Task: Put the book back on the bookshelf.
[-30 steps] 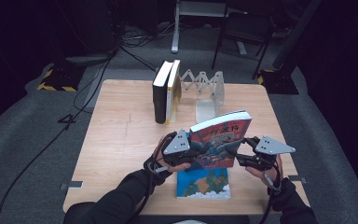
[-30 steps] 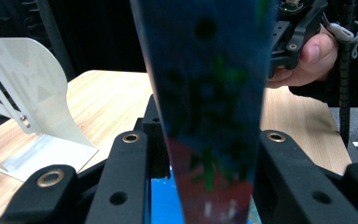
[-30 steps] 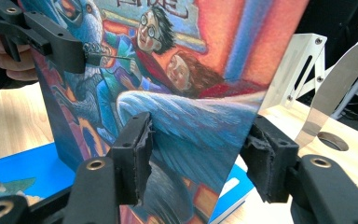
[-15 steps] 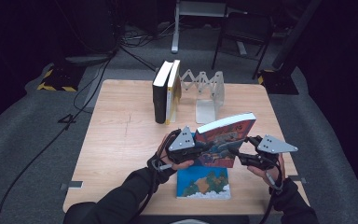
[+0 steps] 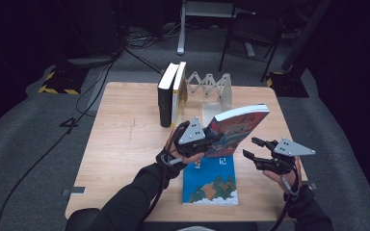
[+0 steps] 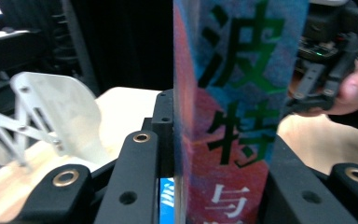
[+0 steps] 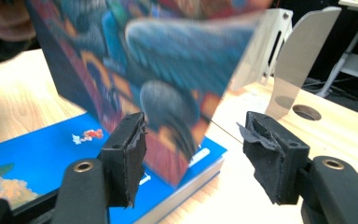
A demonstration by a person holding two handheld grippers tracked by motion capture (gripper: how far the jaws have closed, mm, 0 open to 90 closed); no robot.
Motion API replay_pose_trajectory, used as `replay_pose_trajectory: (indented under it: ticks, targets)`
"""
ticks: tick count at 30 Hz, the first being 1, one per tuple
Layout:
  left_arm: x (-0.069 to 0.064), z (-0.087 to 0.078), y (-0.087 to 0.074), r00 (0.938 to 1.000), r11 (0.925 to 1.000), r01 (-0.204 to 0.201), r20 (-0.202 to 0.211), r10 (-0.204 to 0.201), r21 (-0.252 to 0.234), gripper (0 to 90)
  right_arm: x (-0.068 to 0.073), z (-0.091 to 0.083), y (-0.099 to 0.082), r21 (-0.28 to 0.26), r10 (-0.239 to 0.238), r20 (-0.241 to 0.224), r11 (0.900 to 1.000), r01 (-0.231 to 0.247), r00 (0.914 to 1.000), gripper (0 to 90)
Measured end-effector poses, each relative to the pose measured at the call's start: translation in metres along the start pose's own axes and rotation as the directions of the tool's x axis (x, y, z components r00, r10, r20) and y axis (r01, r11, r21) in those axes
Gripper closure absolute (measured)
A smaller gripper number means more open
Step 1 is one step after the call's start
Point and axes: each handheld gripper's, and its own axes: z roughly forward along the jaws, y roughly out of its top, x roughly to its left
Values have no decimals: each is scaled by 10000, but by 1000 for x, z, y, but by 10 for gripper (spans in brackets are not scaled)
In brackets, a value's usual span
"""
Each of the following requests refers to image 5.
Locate red illustrated book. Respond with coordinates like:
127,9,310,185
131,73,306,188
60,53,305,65
203,103,271,159

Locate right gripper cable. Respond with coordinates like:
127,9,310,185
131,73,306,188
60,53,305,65
269,167,303,231

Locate person's right hand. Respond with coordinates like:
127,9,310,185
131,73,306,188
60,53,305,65
262,156,303,195

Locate black hardcover book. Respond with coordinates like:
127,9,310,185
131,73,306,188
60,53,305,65
157,62,181,129

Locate thin black floor cable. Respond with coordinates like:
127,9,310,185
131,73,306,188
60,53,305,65
123,47,165,75

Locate black yellow striped base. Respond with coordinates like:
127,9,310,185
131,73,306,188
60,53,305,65
265,70,310,99
38,65,90,96

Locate blue landscape book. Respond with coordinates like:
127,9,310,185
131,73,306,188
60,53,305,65
181,155,240,206

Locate black metal chair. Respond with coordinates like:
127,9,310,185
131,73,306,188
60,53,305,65
218,12,285,83

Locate tangle of floor cables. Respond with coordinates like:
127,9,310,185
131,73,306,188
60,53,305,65
121,22,182,51

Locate long black floor cable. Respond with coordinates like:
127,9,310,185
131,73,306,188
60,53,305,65
0,51,123,231

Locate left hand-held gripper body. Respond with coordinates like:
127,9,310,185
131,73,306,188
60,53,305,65
172,116,215,158

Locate yellow book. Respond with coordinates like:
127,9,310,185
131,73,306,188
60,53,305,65
171,61,189,129

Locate grey slanted post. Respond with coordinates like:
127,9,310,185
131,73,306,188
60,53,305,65
280,0,333,73

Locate white desk stand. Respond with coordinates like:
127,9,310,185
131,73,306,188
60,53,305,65
176,0,235,56

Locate white expandable book rack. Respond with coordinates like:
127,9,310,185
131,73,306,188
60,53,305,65
181,71,233,128

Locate person's left hand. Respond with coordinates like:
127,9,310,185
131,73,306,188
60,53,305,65
165,124,205,166

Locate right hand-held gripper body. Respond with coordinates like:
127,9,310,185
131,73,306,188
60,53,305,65
263,138,316,176

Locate person's white clothing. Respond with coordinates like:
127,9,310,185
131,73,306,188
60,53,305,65
176,225,216,231

